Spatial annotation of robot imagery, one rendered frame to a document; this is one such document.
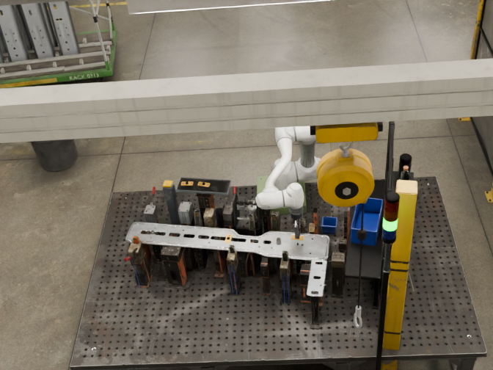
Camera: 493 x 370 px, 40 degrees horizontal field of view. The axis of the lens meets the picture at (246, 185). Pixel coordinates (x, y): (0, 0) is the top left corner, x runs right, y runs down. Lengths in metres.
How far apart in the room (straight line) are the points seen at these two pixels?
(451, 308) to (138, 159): 3.63
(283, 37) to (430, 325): 5.02
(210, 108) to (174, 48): 7.03
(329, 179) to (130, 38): 7.41
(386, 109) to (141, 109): 0.58
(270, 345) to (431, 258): 1.29
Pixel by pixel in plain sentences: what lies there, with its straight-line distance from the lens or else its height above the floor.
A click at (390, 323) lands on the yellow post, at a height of 0.96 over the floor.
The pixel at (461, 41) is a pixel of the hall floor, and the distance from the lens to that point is 8.54.
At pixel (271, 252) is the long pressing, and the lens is 4.42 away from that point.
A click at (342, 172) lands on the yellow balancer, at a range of 1.72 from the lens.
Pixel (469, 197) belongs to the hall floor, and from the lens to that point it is 6.36.
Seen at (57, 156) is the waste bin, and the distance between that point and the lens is 6.92.
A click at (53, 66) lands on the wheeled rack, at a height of 0.33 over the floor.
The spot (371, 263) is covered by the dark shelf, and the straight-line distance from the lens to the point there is 4.31.
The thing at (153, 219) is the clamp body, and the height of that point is 1.01.
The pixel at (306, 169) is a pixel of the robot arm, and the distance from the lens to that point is 4.95.
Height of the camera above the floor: 4.26
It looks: 42 degrees down
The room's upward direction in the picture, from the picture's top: 6 degrees counter-clockwise
